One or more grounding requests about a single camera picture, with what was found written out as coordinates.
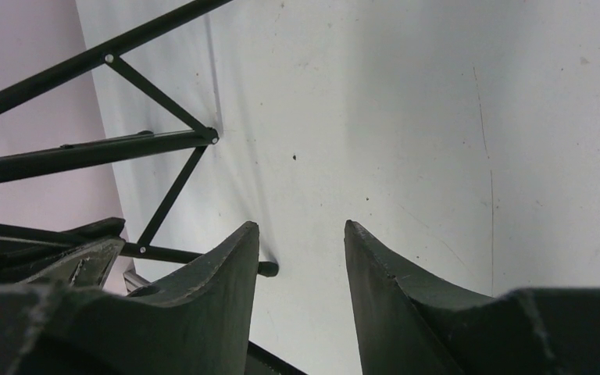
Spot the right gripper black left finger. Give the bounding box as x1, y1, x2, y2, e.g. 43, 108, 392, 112
0, 222, 259, 374

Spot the black perforated music stand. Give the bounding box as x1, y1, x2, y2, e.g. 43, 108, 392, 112
0, 1, 297, 374

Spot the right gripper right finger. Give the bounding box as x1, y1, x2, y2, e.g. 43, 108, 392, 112
345, 220, 600, 374

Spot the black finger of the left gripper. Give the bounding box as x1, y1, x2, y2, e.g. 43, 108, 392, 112
0, 217, 125, 287

